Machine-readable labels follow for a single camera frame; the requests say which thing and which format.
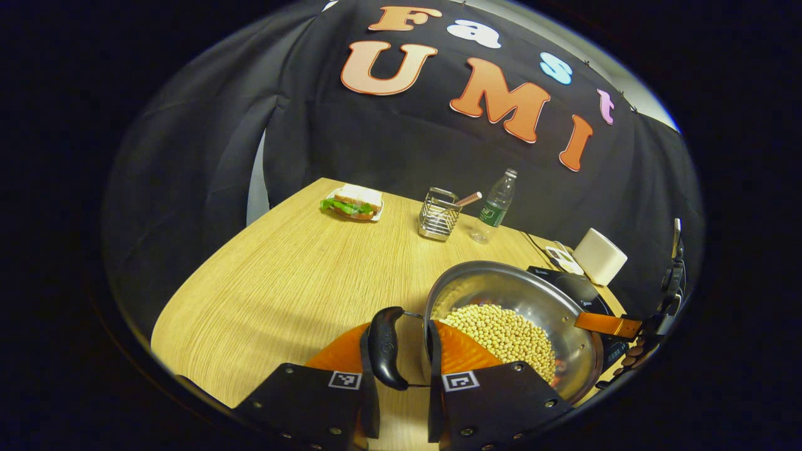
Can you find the pink stick utensil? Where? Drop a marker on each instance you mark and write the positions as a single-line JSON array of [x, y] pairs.
[[470, 198]]

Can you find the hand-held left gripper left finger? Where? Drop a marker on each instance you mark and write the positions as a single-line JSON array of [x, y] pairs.
[[369, 401]]

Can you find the pile of yellow soybeans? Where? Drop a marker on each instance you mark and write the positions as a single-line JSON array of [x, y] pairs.
[[501, 335]]

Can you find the sandwich with lettuce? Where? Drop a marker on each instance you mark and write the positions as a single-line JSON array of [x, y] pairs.
[[357, 200]]

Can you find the black backdrop cloth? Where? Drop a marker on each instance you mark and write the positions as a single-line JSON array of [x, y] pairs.
[[376, 138]]

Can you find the black induction cooktop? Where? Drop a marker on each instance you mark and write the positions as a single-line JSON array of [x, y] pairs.
[[589, 294]]

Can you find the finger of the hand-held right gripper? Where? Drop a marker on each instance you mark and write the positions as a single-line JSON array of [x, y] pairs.
[[604, 324]]

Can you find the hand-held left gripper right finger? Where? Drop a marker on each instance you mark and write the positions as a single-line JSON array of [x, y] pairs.
[[434, 401]]

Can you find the white toaster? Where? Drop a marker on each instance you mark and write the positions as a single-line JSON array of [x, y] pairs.
[[600, 257]]

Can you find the white divided dish of beans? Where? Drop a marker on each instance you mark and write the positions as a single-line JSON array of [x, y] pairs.
[[562, 258]]

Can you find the clear plastic water bottle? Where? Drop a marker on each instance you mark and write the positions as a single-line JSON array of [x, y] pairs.
[[495, 210]]

